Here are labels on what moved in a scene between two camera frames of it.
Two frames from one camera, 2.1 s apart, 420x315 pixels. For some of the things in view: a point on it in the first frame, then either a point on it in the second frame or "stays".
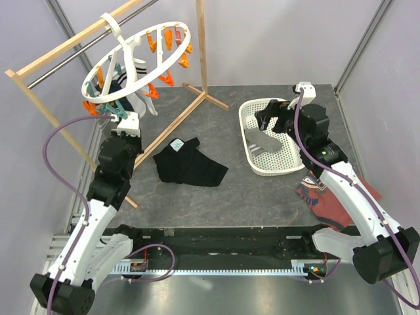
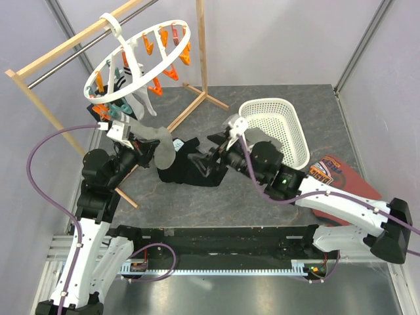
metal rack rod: (36, 82) stays
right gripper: (275, 108) to (221, 139)
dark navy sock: (115, 86) to (104, 90)
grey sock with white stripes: (260, 142) stays
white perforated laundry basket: (288, 159) stays
